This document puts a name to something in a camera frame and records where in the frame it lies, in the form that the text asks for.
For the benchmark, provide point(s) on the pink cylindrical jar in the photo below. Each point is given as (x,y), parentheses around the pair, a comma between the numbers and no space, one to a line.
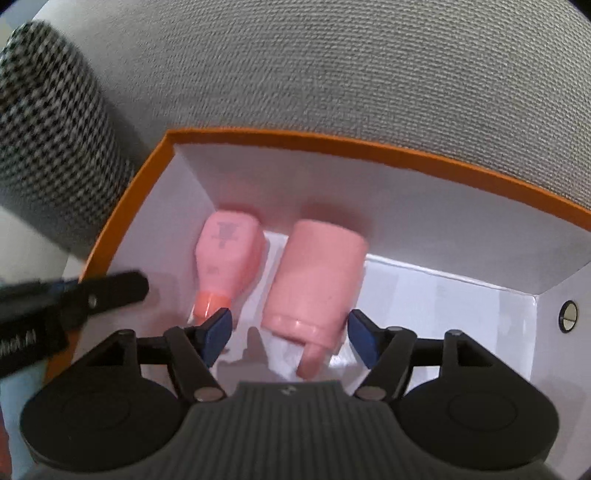
(318,277)

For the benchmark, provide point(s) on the light blue cloth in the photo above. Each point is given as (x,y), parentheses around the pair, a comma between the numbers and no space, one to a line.
(21,392)

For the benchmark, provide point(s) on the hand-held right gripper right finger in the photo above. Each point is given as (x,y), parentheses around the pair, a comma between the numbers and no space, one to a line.
(362,337)

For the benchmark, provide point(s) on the pink bottle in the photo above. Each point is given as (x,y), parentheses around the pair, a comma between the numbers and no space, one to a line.
(228,254)

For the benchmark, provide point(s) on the orange cardboard box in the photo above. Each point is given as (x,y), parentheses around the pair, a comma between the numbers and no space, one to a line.
(415,221)

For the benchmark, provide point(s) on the houndstooth cushion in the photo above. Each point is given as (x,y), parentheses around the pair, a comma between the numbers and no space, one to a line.
(51,138)

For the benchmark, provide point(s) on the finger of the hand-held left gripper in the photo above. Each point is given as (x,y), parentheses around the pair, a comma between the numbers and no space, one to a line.
(115,288)

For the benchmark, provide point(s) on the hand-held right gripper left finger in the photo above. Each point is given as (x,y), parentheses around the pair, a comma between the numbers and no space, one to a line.
(218,330)

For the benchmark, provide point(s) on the grey fabric sofa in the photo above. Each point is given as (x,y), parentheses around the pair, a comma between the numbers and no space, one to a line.
(323,69)

